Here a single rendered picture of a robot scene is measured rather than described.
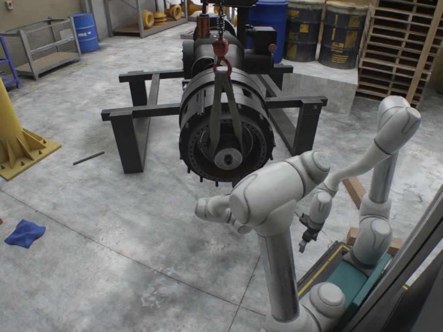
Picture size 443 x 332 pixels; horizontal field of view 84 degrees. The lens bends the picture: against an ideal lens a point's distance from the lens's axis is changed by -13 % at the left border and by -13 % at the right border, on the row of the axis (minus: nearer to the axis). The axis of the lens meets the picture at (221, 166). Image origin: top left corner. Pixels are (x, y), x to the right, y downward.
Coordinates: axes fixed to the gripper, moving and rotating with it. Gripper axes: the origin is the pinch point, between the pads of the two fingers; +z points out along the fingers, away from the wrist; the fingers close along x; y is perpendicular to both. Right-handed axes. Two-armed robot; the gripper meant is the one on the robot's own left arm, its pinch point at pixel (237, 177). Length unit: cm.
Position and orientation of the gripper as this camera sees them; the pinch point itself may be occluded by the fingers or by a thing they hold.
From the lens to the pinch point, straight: 157.6
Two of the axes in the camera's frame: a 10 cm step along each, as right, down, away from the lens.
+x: -3.2, -7.4, -6.0
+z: -0.5, -6.2, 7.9
